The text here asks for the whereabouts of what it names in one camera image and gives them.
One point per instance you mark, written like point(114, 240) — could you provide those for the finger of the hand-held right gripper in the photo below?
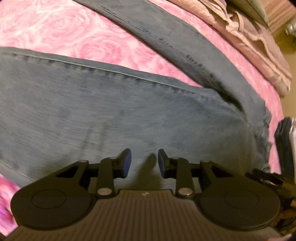
point(263, 177)

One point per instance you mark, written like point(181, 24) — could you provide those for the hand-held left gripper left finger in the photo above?
point(126, 162)

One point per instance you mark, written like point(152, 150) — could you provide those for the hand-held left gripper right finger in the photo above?
point(161, 163)

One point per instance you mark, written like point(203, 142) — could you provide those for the blue denim jeans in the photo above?
point(92, 104)

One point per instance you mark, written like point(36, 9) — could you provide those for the stack of folded clothes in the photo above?
point(283, 148)

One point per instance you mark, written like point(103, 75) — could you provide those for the white folded garment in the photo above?
point(293, 132)

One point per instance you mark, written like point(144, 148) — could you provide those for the grey and pink duvet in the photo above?
point(266, 69)

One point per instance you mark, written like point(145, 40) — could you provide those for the lilac pillow with pink trim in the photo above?
point(256, 34)

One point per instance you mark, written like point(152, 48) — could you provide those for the pink floral blanket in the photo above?
point(57, 27)

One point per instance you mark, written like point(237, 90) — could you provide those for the shiny silver object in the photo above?
point(291, 27)

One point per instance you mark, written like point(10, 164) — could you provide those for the grey-green pillow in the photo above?
point(249, 7)

